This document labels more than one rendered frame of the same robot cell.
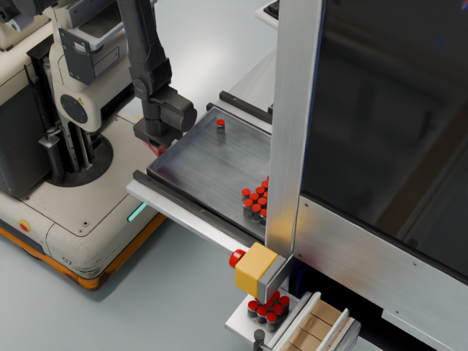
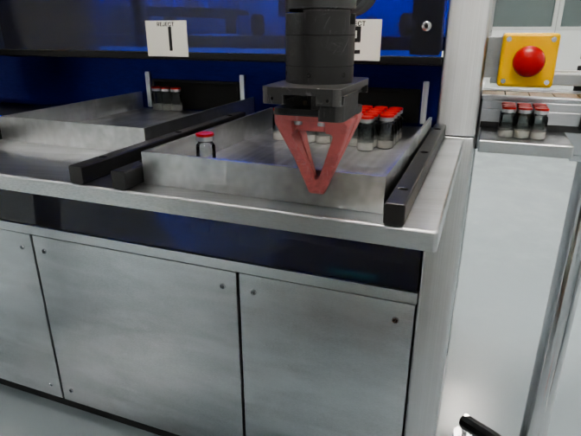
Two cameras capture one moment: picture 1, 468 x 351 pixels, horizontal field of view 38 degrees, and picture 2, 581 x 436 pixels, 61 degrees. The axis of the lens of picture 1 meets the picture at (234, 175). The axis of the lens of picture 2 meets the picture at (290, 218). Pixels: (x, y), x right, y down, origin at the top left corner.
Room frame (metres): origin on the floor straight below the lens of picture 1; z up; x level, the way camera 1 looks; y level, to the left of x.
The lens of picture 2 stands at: (1.23, 0.59, 1.04)
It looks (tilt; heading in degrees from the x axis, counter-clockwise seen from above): 21 degrees down; 255
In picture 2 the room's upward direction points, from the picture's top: straight up
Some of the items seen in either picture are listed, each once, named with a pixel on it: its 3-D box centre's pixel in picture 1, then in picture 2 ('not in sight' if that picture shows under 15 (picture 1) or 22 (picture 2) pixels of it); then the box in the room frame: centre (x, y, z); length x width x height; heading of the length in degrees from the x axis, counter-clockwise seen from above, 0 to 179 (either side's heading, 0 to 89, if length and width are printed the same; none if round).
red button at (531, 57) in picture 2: (240, 260); (528, 60); (0.73, -0.01, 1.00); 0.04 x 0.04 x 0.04; 54
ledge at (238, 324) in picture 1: (270, 320); (521, 139); (0.67, -0.07, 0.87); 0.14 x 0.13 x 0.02; 54
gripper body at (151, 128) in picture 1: (157, 122); (319, 58); (1.09, 0.18, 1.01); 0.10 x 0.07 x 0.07; 54
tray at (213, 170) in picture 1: (237, 172); (309, 144); (1.04, -0.01, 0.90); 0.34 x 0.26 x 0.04; 53
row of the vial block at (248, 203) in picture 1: (268, 186); (330, 127); (0.99, -0.08, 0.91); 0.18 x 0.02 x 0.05; 143
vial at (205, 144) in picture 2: (220, 129); (206, 154); (1.18, 0.03, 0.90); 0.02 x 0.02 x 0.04
